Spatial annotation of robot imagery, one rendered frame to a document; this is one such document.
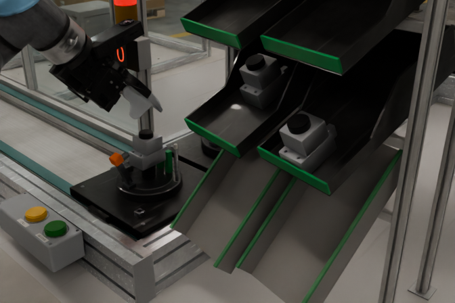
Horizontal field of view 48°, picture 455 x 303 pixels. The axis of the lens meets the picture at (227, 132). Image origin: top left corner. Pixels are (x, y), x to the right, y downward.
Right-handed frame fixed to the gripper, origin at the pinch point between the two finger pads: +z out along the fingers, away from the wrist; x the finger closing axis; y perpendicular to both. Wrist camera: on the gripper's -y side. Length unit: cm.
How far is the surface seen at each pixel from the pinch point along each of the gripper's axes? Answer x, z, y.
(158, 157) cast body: 2.1, 9.7, 7.7
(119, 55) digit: -19.3, 3.2, -8.7
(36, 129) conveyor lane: -55, 21, 14
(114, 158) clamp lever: 0.4, 1.2, 13.0
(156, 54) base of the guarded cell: -102, 82, -46
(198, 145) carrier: -5.6, 27.6, -1.8
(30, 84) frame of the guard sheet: -75, 22, 2
